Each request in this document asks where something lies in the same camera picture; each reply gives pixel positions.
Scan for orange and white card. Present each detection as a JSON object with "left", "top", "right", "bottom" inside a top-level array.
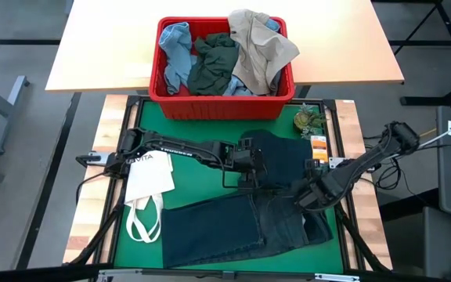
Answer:
[{"left": 310, "top": 135, "right": 330, "bottom": 164}]

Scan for red plastic laundry bin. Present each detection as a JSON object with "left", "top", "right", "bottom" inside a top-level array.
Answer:
[{"left": 148, "top": 16, "right": 296, "bottom": 121}]

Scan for light blue garment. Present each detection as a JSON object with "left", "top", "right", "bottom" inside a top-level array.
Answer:
[{"left": 158, "top": 21, "right": 198, "bottom": 96}]

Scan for silver frame bracket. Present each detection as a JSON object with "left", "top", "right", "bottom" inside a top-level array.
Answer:
[
  {"left": 96, "top": 269, "right": 132, "bottom": 282},
  {"left": 314, "top": 273, "right": 360, "bottom": 282}
]

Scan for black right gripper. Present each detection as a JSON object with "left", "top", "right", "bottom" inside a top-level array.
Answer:
[{"left": 294, "top": 157, "right": 338, "bottom": 212}]

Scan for green table mat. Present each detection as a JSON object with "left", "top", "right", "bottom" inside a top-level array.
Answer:
[{"left": 114, "top": 100, "right": 345, "bottom": 274}]

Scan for black cable bundle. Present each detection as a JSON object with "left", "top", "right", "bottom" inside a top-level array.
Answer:
[{"left": 373, "top": 162, "right": 405, "bottom": 192}]

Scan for beige garment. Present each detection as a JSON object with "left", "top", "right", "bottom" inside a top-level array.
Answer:
[{"left": 227, "top": 9, "right": 301, "bottom": 97}]

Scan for grey box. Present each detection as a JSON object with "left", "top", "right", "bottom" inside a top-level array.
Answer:
[{"left": 381, "top": 206, "right": 451, "bottom": 279}]

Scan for grey metal stand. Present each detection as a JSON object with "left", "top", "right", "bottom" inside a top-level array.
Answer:
[{"left": 0, "top": 75, "right": 31, "bottom": 156}]

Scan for black diagonal strut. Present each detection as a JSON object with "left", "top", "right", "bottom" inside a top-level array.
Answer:
[
  {"left": 68, "top": 191, "right": 127, "bottom": 266},
  {"left": 334, "top": 205, "right": 391, "bottom": 273}
]

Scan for black aluminium table frame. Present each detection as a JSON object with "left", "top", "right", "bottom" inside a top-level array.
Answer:
[{"left": 63, "top": 95, "right": 393, "bottom": 282}]

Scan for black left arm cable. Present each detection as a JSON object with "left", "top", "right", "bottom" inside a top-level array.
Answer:
[{"left": 221, "top": 155, "right": 251, "bottom": 190}]

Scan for small artificial potted plant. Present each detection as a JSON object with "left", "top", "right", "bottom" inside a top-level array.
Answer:
[{"left": 293, "top": 102, "right": 327, "bottom": 140}]

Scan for light wood table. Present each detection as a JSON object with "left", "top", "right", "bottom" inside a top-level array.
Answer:
[{"left": 45, "top": 0, "right": 406, "bottom": 94}]

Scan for cream canvas tote bag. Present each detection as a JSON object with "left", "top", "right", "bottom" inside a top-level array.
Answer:
[{"left": 124, "top": 150, "right": 176, "bottom": 244}]

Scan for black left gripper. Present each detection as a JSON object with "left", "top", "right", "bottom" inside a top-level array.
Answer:
[{"left": 231, "top": 136, "right": 269, "bottom": 190}]

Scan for dark green garment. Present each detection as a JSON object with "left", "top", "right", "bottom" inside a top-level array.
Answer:
[{"left": 187, "top": 32, "right": 240, "bottom": 96}]

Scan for black metal stand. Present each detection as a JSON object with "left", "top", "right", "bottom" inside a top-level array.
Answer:
[{"left": 389, "top": 0, "right": 451, "bottom": 107}]

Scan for dark blue denim jeans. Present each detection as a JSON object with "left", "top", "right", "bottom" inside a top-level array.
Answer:
[{"left": 160, "top": 128, "right": 334, "bottom": 269}]

